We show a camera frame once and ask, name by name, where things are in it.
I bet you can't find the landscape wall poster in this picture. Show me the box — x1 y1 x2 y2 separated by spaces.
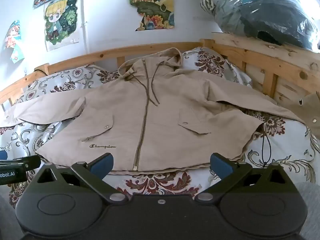
127 0 175 32

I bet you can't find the floral printed pillow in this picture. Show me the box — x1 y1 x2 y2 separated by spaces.
180 46 253 88

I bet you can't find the blond cartoon figure wall poster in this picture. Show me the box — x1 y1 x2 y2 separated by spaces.
44 0 81 52

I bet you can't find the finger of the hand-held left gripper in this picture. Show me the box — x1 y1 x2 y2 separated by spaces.
0 155 42 172

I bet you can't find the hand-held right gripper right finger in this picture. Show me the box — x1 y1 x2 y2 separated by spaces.
196 152 294 202

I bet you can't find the floral printed blanket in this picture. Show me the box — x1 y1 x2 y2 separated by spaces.
0 65 320 208

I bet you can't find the clear plastic bag of clothes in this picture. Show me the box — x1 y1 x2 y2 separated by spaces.
178 0 318 51

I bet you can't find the black cable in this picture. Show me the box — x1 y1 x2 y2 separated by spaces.
24 65 48 77

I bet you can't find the small cartoon wall poster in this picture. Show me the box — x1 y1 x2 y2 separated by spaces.
3 19 25 62

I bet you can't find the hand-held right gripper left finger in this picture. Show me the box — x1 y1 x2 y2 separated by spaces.
30 152 129 204

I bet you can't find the beige hooded zip jacket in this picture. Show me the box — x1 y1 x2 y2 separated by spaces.
10 47 320 173

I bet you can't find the wooden bed frame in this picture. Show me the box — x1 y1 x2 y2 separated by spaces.
0 32 320 113

